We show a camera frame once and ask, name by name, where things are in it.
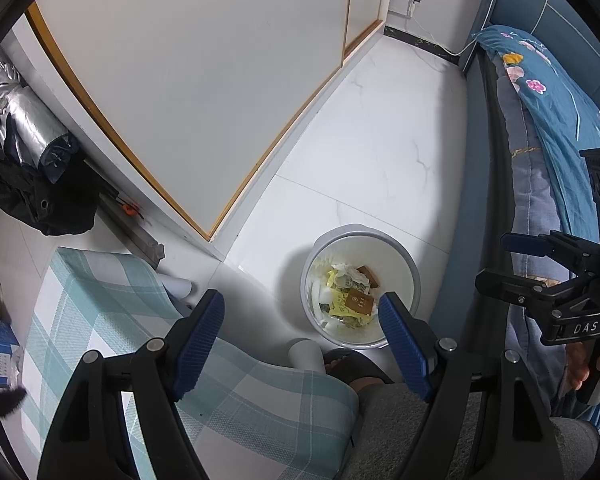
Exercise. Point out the pile of crumpled wrappers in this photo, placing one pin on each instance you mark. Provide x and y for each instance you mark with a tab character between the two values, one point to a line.
332	285

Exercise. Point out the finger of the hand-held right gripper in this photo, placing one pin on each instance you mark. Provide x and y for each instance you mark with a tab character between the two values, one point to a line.
525	244
510	285

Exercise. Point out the white table leg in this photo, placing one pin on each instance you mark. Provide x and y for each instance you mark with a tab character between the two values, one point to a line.
307	355
180	287

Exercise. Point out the black slipper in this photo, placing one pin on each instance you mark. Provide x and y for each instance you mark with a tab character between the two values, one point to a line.
350	362

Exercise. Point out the white trash bin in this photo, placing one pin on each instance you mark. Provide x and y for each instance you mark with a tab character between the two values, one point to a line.
390	255

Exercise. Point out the metal floor rail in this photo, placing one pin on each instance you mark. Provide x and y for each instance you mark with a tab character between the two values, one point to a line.
140	235

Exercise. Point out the silver foil bag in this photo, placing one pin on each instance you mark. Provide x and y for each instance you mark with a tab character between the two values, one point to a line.
25	120

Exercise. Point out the orange black tool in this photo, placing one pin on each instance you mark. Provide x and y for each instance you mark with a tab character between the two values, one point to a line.
129	208

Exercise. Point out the teal checked tablecloth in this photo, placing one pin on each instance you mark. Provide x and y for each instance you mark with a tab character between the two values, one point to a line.
105	300

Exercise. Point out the person's grey trouser leg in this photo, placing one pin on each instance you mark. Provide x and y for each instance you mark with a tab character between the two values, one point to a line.
395	430

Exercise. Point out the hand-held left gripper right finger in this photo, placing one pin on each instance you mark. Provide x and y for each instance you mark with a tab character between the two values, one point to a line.
405	355

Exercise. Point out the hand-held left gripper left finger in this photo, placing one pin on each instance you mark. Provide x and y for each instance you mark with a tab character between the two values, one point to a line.
200	350

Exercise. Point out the blue floral quilt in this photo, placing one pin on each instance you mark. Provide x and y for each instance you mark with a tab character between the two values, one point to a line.
555	110

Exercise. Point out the black backpack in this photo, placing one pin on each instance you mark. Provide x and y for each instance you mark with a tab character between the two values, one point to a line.
45	205

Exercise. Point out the brown paper packet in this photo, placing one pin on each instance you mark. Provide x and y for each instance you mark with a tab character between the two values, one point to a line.
357	302

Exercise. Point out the person's right hand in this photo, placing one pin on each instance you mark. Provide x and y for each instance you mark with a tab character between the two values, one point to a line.
575	367

